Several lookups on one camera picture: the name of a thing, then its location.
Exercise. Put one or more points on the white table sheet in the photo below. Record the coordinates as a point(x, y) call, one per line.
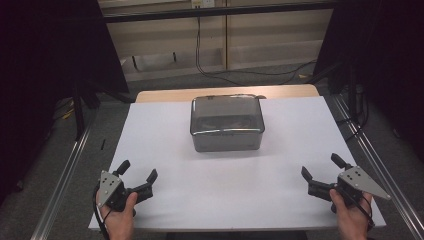
point(216, 193)

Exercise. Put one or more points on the dark horizontal frame bar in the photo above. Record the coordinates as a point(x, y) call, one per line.
point(216, 11)

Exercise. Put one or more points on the small black floor object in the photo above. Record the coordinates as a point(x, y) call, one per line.
point(103, 144)

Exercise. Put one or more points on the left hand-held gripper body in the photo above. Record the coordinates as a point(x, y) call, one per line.
point(108, 186)

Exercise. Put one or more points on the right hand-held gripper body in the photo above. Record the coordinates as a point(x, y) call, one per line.
point(358, 181)

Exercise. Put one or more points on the black metal stand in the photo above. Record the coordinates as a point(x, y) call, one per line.
point(78, 113)

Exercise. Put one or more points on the black curtain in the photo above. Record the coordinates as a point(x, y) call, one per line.
point(386, 50)
point(43, 50)

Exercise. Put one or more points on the white wall outlet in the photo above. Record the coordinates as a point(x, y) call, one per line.
point(203, 3)

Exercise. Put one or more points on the aluminium floor rail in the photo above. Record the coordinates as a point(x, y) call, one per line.
point(63, 186)
point(376, 160)

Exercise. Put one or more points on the grey transparent box lid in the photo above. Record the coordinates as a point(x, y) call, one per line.
point(226, 108)

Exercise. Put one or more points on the person's right hand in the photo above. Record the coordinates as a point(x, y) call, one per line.
point(351, 221)

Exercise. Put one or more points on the grey transparent storage box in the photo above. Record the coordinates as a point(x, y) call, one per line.
point(226, 143)

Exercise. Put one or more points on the person's left hand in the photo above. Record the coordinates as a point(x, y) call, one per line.
point(120, 223)

